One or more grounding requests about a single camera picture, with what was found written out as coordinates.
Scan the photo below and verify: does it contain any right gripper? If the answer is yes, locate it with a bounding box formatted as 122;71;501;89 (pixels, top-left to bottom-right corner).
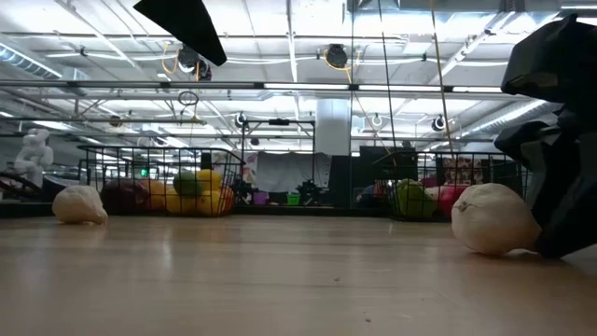
494;100;597;260

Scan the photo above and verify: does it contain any red bell pepper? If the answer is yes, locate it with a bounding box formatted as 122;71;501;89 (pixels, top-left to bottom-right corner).
436;185;469;219

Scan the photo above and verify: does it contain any green lime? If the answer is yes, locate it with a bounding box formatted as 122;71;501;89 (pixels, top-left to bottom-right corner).
173;171;205;198

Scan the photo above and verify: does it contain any dark red apple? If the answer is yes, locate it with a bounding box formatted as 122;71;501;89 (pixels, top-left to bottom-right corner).
100;179;151;217

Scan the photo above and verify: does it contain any floral patterned cloth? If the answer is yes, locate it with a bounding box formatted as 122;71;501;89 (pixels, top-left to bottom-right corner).
440;156;489;188

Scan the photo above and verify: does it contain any white robot figure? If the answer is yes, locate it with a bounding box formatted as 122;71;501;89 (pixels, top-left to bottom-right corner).
12;128;55;189

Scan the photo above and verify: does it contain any black equipment cabinet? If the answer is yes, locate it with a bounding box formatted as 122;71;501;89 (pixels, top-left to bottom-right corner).
328;146;419;209

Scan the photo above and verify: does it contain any black wire basket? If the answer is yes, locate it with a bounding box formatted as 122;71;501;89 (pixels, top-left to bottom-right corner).
76;144;247;218
372;149;533;221

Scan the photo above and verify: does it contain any black metal stand frame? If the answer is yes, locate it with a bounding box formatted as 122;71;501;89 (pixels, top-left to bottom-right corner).
240;119;316;206

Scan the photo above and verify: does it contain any yellow hanging cable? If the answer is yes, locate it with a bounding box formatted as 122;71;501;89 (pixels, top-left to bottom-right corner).
428;0;456;155

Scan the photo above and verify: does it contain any black hanging cable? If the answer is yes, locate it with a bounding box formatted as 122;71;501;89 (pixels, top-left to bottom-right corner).
376;0;397;150

